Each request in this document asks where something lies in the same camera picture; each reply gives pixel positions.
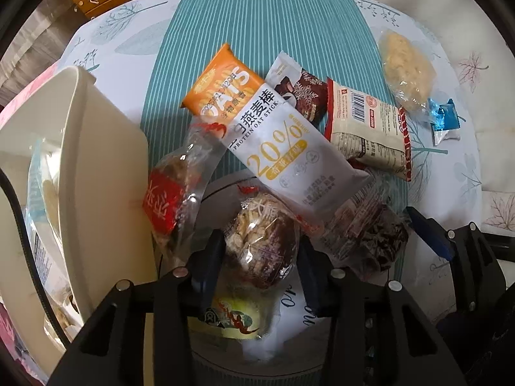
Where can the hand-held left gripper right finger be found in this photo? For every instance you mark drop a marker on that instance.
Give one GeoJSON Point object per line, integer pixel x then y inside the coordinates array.
{"type": "Point", "coordinates": [309, 281]}

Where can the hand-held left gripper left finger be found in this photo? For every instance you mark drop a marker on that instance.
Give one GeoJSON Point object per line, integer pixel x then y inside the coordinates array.
{"type": "Point", "coordinates": [209, 269]}

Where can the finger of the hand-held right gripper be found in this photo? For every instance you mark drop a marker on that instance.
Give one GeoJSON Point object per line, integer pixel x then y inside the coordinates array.
{"type": "Point", "coordinates": [430, 231]}

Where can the round wreath print turntable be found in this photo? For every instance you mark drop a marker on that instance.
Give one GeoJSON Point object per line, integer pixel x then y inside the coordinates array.
{"type": "Point", "coordinates": [289, 329]}

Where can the green snack packet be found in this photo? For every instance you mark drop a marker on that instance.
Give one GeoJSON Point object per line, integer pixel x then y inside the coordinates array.
{"type": "Point", "coordinates": [229, 317]}

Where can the clear packet dark snack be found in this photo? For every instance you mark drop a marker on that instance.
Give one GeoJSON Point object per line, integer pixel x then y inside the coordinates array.
{"type": "Point", "coordinates": [378, 233]}

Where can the clear packet nutty date snack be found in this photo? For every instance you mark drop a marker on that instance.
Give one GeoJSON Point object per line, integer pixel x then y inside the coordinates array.
{"type": "Point", "coordinates": [261, 241]}

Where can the clear packet red label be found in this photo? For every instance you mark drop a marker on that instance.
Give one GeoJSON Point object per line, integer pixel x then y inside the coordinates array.
{"type": "Point", "coordinates": [169, 201]}

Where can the white packet red patterned edge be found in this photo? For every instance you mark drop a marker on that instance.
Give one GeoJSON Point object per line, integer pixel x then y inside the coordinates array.
{"type": "Point", "coordinates": [374, 136]}

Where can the small blue snack packet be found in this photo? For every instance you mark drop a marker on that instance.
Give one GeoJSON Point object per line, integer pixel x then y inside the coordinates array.
{"type": "Point", "coordinates": [442, 120]}

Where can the white oat stick packet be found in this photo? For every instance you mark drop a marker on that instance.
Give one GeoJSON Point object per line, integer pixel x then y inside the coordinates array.
{"type": "Point", "coordinates": [289, 148]}

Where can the white plastic storage bin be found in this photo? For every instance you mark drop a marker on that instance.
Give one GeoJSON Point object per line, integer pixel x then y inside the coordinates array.
{"type": "Point", "coordinates": [92, 177]}

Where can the clear packet yellow crispy cake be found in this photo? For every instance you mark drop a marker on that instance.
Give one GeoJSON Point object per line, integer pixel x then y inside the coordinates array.
{"type": "Point", "coordinates": [406, 68]}

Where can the clear zip bag blue label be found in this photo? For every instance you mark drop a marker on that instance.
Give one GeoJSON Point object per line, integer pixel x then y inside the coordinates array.
{"type": "Point", "coordinates": [40, 225]}

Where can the brown chocolate snack packet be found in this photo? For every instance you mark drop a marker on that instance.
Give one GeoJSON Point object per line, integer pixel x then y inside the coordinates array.
{"type": "Point", "coordinates": [309, 92]}

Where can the orange oat bar packet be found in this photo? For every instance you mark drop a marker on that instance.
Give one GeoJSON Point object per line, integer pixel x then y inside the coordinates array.
{"type": "Point", "coordinates": [221, 84]}

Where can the cream leaf print curtain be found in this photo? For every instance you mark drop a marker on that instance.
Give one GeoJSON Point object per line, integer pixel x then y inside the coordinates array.
{"type": "Point", "coordinates": [483, 68]}

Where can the teal striped leaf print tablecloth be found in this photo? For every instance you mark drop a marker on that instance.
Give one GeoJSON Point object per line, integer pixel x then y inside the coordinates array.
{"type": "Point", "coordinates": [193, 28]}

